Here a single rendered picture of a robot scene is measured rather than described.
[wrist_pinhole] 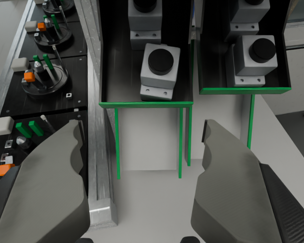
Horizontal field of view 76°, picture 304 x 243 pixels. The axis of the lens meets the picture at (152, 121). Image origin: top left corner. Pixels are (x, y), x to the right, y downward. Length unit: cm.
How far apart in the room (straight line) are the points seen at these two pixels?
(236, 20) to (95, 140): 41
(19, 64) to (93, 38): 49
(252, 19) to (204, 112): 20
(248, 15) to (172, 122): 23
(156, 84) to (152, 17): 9
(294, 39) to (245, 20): 92
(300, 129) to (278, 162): 142
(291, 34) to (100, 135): 108
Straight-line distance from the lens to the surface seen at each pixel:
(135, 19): 28
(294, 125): 212
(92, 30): 33
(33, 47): 90
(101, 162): 51
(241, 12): 33
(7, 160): 47
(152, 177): 59
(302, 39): 129
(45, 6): 110
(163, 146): 43
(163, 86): 25
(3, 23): 139
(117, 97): 30
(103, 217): 47
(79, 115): 59
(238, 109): 48
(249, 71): 30
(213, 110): 46
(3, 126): 64
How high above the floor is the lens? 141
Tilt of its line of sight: 55 degrees down
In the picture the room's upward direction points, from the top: 1 degrees clockwise
